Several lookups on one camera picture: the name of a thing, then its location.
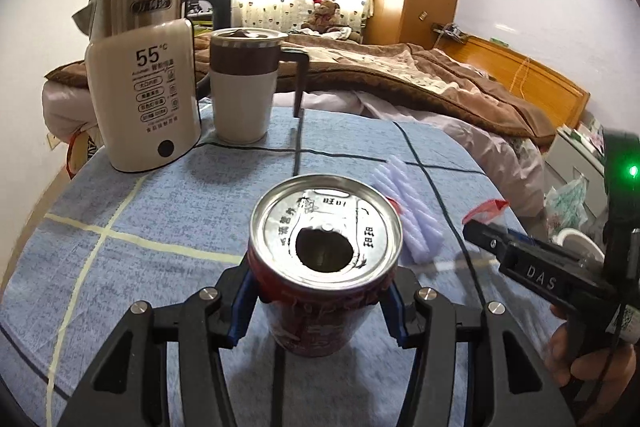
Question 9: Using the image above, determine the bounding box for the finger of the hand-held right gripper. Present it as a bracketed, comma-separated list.
[462, 221, 508, 265]

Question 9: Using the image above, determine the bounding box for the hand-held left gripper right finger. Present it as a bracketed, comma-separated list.
[382, 267, 576, 427]

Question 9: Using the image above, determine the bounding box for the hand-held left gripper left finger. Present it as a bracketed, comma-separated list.
[57, 264, 261, 427]

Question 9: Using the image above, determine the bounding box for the white-rimmed bin with liner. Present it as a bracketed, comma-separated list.
[555, 227, 606, 263]

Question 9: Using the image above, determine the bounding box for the red drink can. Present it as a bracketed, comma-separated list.
[247, 174, 403, 357]

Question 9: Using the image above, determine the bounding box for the person's right hand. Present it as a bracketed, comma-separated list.
[545, 307, 640, 408]

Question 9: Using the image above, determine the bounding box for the pale purple plastic packet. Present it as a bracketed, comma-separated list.
[372, 157, 446, 264]

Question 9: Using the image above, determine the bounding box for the green patterned plastic bag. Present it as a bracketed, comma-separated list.
[542, 177, 591, 238]

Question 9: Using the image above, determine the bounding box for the pink bed sheet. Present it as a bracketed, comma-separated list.
[272, 90, 548, 218]

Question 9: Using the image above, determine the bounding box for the white bedside cabinet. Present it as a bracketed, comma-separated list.
[545, 124, 608, 208]

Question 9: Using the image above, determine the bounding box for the wooden headboard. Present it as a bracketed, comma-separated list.
[440, 34, 591, 130]

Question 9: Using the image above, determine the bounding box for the bed with brown blanket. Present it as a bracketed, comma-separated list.
[45, 32, 558, 145]

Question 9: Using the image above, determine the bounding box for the cream mug with brown band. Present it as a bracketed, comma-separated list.
[207, 27, 310, 145]

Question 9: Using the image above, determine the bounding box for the cream and steel electric kettle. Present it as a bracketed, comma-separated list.
[72, 0, 231, 173]

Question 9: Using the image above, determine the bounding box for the printed shopping bag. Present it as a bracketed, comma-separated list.
[67, 127, 108, 180]

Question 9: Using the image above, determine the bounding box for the brown teddy bear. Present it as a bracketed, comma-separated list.
[300, 0, 346, 33]

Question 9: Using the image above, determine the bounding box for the cluttered desk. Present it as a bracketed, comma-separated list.
[187, 0, 241, 38]

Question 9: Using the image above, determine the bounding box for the small wall shelf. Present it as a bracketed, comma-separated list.
[432, 22, 468, 43]

